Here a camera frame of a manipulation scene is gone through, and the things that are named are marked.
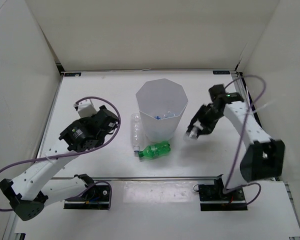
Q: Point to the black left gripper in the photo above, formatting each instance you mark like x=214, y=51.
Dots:
x=85, y=120

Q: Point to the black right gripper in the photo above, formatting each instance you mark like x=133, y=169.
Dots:
x=208, y=127

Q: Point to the blue label water bottle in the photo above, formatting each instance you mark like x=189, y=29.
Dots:
x=192, y=134

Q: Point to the clear plastic bottle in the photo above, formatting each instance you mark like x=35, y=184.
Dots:
x=136, y=132

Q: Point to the green plastic bottle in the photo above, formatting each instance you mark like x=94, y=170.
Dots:
x=155, y=150

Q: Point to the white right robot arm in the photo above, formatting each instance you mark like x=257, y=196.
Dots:
x=258, y=156

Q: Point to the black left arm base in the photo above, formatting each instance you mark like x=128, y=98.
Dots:
x=98, y=197

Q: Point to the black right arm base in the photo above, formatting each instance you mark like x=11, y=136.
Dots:
x=212, y=198

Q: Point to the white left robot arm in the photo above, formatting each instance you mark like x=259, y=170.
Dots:
x=34, y=189

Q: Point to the white octagonal plastic bin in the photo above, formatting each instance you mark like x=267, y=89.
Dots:
x=161, y=104

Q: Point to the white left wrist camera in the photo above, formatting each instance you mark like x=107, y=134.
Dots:
x=85, y=108

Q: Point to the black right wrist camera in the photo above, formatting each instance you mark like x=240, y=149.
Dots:
x=216, y=90

